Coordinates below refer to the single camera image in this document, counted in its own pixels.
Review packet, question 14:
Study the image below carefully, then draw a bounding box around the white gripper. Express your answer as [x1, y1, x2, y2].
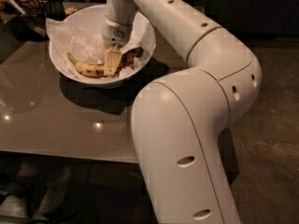
[101, 16, 133, 76]

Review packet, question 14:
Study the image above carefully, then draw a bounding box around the spotted yellow banana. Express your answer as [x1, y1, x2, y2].
[66, 47, 144, 78]

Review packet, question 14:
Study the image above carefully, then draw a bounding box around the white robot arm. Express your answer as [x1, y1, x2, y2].
[105, 0, 262, 224]

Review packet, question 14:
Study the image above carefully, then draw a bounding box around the white ceramic bowl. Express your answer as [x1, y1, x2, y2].
[48, 4, 157, 90]

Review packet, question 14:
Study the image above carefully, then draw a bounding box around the white crumpled paper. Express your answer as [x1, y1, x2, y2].
[45, 10, 149, 81]

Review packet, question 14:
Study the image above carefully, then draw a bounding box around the white perforated clog shoe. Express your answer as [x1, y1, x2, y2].
[38, 165, 71, 217]

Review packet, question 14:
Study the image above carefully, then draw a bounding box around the white clog shoe left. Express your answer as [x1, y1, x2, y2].
[0, 162, 38, 218]

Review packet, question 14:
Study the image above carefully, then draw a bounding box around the black wire basket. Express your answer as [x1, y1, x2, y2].
[1, 0, 66, 39]

